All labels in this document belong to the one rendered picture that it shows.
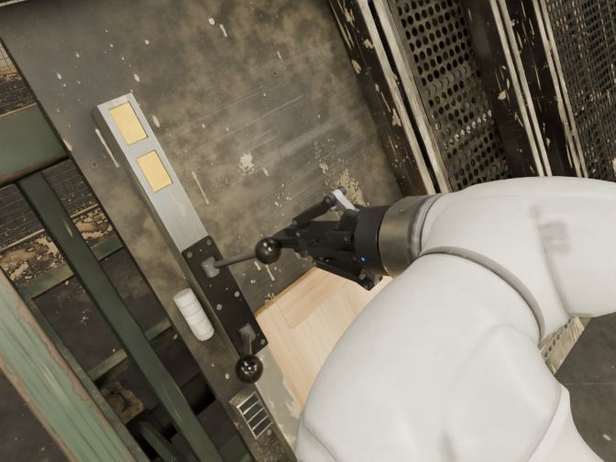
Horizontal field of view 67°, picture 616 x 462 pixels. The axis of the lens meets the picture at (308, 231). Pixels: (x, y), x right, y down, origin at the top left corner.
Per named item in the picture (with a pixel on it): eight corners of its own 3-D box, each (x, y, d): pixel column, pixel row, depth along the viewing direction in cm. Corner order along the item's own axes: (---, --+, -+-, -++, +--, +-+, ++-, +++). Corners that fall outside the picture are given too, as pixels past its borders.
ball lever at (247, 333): (240, 345, 72) (243, 394, 60) (229, 324, 71) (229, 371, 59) (262, 334, 73) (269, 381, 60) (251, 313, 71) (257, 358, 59)
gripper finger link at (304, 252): (377, 234, 53) (381, 245, 53) (318, 236, 62) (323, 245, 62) (355, 252, 51) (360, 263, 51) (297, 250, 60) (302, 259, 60)
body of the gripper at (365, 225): (438, 257, 50) (378, 253, 58) (412, 186, 48) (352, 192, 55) (397, 296, 46) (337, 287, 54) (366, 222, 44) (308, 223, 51)
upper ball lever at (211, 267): (203, 286, 67) (280, 266, 61) (191, 263, 66) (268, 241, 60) (216, 272, 70) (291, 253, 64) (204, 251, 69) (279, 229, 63)
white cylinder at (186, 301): (170, 297, 69) (194, 340, 71) (177, 300, 67) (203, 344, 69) (186, 286, 70) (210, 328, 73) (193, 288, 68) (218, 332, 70)
